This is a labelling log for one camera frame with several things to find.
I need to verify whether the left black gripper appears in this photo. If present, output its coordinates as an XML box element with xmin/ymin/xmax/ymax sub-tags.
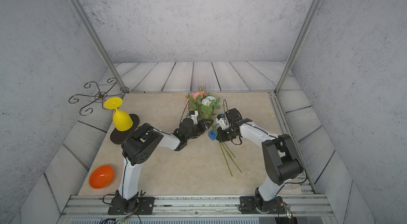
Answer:
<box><xmin>184</xmin><ymin>119</ymin><xmax>214</xmax><ymax>142</ymax></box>

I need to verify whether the blue tape dispenser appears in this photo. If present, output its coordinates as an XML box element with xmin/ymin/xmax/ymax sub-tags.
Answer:
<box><xmin>208</xmin><ymin>124</ymin><xmax>220</xmax><ymax>141</ymax></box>

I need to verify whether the artificial flower bouquet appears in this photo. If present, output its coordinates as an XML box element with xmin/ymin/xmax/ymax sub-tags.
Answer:
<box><xmin>185</xmin><ymin>87</ymin><xmax>243</xmax><ymax>177</ymax></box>

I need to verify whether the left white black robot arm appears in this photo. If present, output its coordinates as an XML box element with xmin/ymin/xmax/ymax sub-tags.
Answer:
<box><xmin>117</xmin><ymin>118</ymin><xmax>214</xmax><ymax>201</ymax></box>

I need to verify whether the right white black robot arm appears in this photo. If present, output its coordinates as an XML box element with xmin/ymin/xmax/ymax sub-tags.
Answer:
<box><xmin>215</xmin><ymin>109</ymin><xmax>304</xmax><ymax>208</ymax></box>

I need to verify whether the yellow plastic goblet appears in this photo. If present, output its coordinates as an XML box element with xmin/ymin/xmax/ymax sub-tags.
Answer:
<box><xmin>104</xmin><ymin>97</ymin><xmax>133</xmax><ymax>131</ymax></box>

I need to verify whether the black oval tray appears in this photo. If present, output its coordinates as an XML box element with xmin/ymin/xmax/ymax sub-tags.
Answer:
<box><xmin>110</xmin><ymin>114</ymin><xmax>140</xmax><ymax>145</ymax></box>

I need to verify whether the clear plastic cup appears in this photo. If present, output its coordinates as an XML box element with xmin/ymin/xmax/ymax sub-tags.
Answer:
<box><xmin>284</xmin><ymin>183</ymin><xmax>300</xmax><ymax>190</ymax></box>

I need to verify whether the orange plastic bowl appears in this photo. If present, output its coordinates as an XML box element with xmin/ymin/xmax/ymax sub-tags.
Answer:
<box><xmin>89</xmin><ymin>165</ymin><xmax>114</xmax><ymax>189</ymax></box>

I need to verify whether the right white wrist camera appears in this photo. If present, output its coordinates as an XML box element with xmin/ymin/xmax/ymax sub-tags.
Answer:
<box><xmin>215</xmin><ymin>114</ymin><xmax>229</xmax><ymax>130</ymax></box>

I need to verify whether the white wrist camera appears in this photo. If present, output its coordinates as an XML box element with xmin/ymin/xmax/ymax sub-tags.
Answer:
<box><xmin>215</xmin><ymin>114</ymin><xmax>229</xmax><ymax>130</ymax></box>
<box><xmin>187</xmin><ymin>110</ymin><xmax>199</xmax><ymax>125</ymax></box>

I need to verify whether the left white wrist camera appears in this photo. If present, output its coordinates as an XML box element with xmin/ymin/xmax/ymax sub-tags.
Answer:
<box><xmin>187</xmin><ymin>110</ymin><xmax>199</xmax><ymax>125</ymax></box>

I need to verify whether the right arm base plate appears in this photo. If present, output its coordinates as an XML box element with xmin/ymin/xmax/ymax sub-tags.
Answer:
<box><xmin>238</xmin><ymin>195</ymin><xmax>286</xmax><ymax>214</ymax></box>

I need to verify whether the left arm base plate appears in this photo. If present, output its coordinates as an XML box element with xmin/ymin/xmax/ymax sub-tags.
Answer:
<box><xmin>108</xmin><ymin>196</ymin><xmax>156</xmax><ymax>216</ymax></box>

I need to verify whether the curly metal wire stand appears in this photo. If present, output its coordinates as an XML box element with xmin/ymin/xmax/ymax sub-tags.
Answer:
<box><xmin>68</xmin><ymin>77</ymin><xmax>129</xmax><ymax>117</ymax></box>

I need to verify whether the aluminium rail front frame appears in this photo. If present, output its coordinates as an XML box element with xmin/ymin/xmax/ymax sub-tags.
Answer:
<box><xmin>58</xmin><ymin>194</ymin><xmax>337</xmax><ymax>224</ymax></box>

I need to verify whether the right aluminium corner post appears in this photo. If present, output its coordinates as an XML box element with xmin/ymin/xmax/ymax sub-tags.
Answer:
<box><xmin>275</xmin><ymin>0</ymin><xmax>322</xmax><ymax>95</ymax></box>

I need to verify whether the aluminium corner post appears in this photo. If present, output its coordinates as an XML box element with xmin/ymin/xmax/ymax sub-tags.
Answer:
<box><xmin>68</xmin><ymin>0</ymin><xmax>128</xmax><ymax>93</ymax></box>
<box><xmin>275</xmin><ymin>0</ymin><xmax>322</xmax><ymax>95</ymax></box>

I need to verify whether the left aluminium corner post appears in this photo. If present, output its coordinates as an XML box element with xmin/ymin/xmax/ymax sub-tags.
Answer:
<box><xmin>68</xmin><ymin>0</ymin><xmax>128</xmax><ymax>93</ymax></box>

